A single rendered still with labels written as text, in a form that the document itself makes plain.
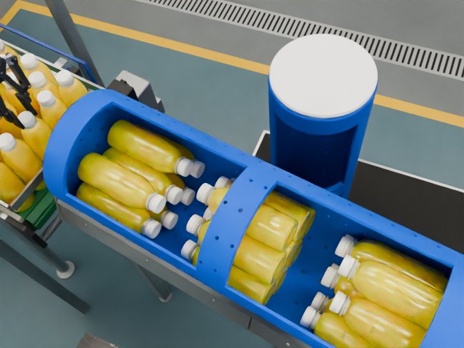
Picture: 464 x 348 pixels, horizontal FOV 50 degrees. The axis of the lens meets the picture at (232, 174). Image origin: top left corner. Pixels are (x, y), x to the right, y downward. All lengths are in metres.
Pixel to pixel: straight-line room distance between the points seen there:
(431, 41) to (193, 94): 1.30
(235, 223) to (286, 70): 0.56
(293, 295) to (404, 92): 1.73
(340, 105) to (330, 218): 0.31
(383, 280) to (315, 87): 0.58
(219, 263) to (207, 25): 2.17
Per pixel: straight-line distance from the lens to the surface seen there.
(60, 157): 1.09
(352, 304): 0.96
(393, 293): 0.92
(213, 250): 0.93
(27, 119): 1.32
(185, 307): 2.15
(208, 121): 2.53
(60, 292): 2.00
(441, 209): 2.20
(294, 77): 1.32
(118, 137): 1.16
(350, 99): 1.29
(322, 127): 1.29
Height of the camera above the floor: 2.05
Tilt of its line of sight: 61 degrees down
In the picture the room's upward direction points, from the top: 10 degrees counter-clockwise
